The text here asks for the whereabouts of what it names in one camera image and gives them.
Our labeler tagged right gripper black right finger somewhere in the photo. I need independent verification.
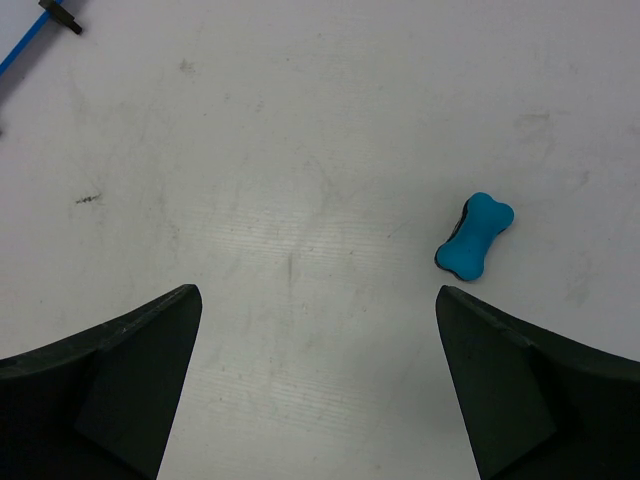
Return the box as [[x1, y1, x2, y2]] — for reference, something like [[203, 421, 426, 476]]
[[435, 286, 639, 479]]

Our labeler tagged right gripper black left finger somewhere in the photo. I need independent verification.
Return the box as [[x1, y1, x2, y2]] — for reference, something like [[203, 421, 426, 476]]
[[1, 284, 202, 479]]

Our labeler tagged blue whiteboard eraser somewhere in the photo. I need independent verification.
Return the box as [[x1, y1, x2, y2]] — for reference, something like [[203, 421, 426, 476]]
[[434, 192, 515, 282]]

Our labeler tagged blue framed small whiteboard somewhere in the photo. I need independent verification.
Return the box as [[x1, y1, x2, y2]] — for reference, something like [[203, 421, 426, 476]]
[[0, 0, 50, 75]]

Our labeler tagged black wire whiteboard stand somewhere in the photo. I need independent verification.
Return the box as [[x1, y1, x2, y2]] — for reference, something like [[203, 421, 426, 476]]
[[38, 0, 83, 35]]

